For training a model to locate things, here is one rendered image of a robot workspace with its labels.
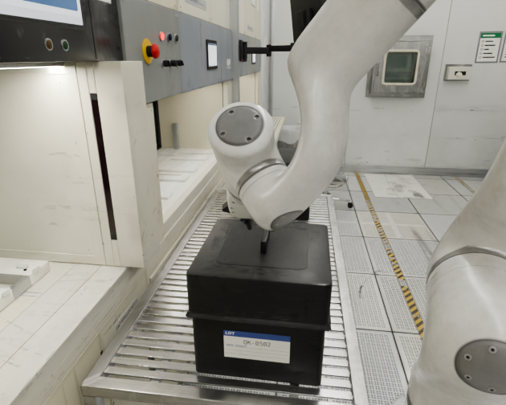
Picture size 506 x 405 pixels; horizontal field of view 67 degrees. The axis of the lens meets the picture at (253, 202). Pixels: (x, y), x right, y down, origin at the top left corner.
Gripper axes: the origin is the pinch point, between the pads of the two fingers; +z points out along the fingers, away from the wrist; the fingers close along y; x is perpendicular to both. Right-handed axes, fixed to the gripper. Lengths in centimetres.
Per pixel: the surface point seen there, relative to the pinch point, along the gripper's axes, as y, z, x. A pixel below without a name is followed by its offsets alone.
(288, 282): -6.2, 1.9, 11.4
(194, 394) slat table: 11.9, 16.0, 32.9
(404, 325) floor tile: -67, 161, -5
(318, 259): -11.8, 8.7, 4.5
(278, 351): -4.6, 14.0, 23.1
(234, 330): 4.6, 11.2, 20.2
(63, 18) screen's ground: 39, -23, -30
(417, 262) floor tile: -91, 215, -59
